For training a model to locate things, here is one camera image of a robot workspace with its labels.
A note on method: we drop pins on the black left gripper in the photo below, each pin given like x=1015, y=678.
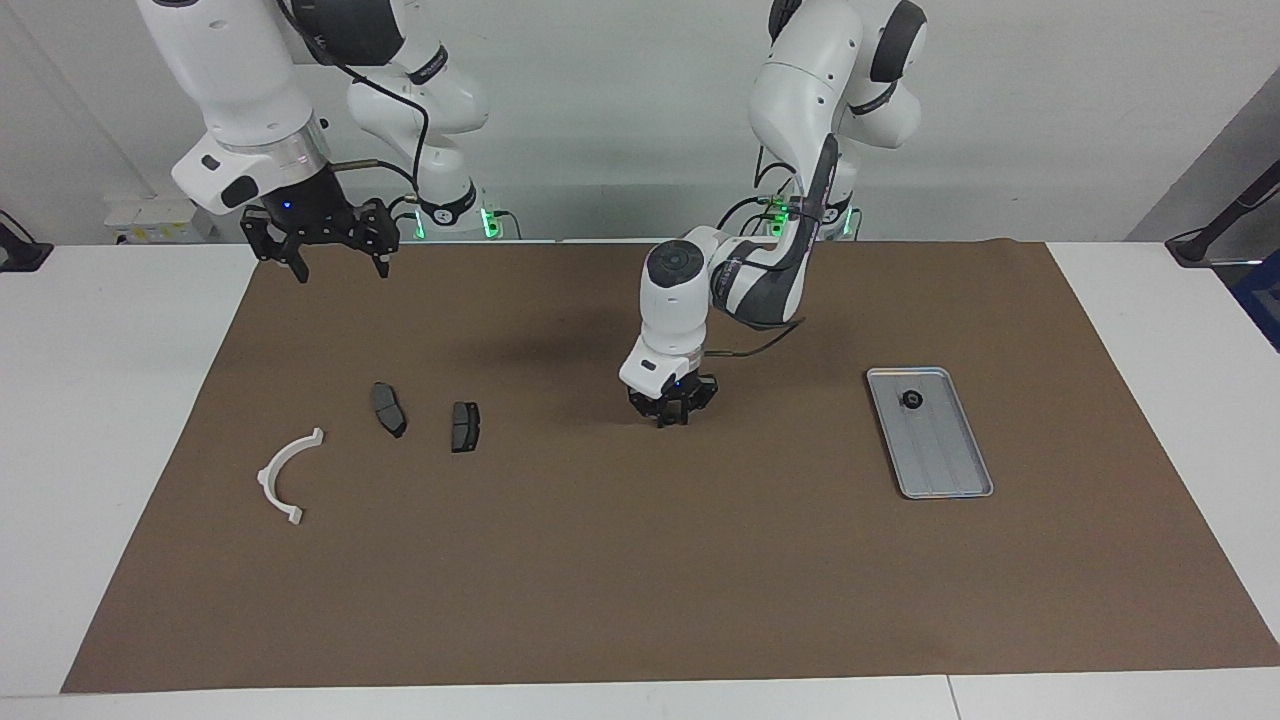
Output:
x=670, y=392

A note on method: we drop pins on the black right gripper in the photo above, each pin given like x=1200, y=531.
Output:
x=315, y=220

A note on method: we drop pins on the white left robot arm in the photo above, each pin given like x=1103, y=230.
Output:
x=680, y=290

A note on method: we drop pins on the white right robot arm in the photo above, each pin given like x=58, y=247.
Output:
x=240, y=80

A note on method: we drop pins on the silver metal tray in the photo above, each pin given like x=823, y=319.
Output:
x=935, y=445

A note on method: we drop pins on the dark grey brake pad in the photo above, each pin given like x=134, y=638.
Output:
x=466, y=427
x=388, y=409

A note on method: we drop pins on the brown table mat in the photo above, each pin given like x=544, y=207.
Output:
x=700, y=580

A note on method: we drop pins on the blue box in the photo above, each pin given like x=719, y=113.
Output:
x=1262, y=300

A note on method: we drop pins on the black camera stand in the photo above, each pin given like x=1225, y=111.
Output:
x=1200, y=245
x=20, y=255

